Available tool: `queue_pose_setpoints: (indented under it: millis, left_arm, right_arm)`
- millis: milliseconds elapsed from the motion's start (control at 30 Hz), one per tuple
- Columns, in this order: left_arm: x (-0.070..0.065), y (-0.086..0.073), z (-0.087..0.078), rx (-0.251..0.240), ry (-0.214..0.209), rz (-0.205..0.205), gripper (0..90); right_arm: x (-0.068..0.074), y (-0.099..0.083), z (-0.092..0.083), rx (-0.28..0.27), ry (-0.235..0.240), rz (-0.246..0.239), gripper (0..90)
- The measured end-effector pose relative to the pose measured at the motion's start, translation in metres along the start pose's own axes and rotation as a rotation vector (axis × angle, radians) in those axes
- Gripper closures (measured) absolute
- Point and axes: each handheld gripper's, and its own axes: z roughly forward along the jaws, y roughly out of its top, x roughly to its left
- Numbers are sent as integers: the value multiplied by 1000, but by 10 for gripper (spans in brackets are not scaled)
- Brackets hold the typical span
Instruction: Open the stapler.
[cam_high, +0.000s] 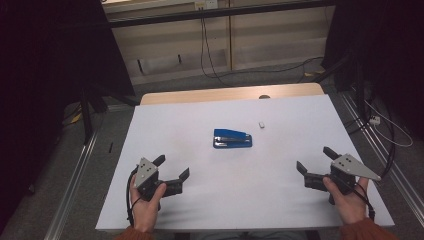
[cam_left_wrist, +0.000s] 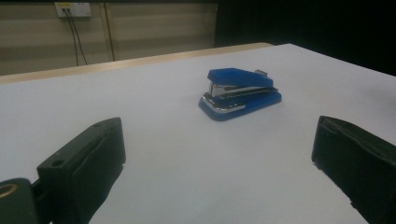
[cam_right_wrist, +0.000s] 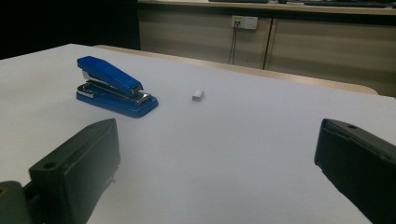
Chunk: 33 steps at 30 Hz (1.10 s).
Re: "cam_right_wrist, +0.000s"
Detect white wall socket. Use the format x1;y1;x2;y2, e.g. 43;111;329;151
231;15;259;31

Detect blue stapler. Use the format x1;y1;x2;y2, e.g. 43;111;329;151
76;55;160;119

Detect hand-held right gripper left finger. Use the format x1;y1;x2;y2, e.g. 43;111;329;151
28;118;121;224

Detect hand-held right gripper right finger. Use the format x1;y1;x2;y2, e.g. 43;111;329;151
313;118;396;224

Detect white table cover sheet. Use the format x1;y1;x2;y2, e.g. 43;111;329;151
0;43;396;224

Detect grey staple block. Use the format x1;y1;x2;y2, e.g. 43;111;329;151
191;89;205;102

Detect black power cable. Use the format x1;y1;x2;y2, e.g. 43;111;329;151
232;21;242;65
228;21;238;65

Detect beige low cabinet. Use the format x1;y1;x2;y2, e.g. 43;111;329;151
137;0;396;98

